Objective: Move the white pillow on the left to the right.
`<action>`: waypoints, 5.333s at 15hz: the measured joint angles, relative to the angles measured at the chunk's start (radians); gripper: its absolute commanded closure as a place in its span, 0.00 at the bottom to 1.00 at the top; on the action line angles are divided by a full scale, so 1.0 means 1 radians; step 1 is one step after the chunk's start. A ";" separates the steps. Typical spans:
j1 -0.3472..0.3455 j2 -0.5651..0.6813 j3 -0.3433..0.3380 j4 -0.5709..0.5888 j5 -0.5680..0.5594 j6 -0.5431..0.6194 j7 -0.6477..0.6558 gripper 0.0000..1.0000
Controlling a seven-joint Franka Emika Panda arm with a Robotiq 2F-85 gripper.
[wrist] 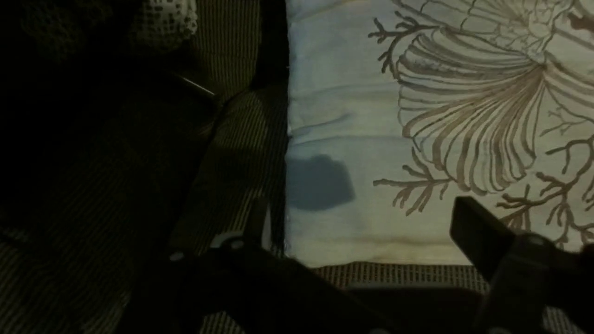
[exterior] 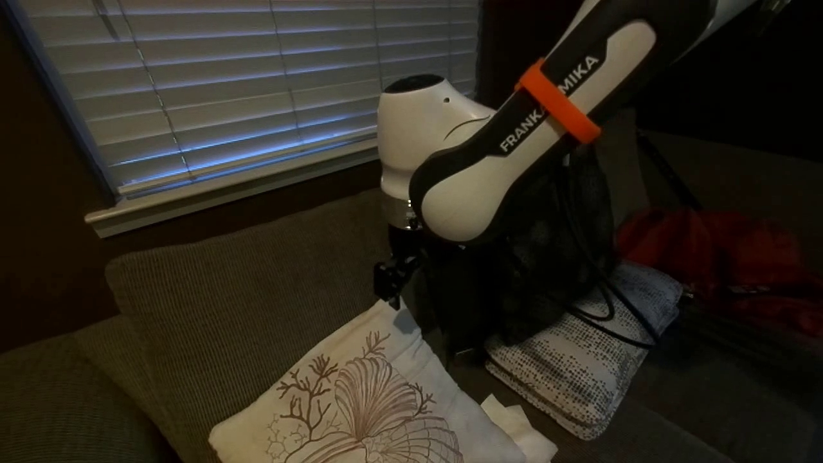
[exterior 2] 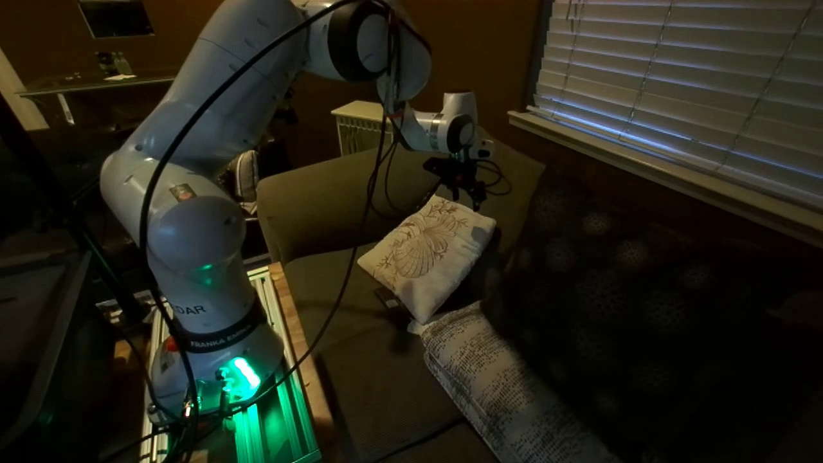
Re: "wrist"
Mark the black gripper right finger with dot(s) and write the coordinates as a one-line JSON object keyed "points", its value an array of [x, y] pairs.
{"points": [[494, 247]]}

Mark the white coral print pillow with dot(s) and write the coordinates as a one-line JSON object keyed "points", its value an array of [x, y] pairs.
{"points": [[346, 93]]}

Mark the olive green couch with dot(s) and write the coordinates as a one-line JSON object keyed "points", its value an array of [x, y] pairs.
{"points": [[242, 154]]}

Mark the white grey knit pillow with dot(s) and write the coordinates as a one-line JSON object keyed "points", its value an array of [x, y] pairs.
{"points": [[167, 21]]}

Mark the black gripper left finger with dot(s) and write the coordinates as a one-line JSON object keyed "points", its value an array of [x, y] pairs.
{"points": [[260, 290]]}

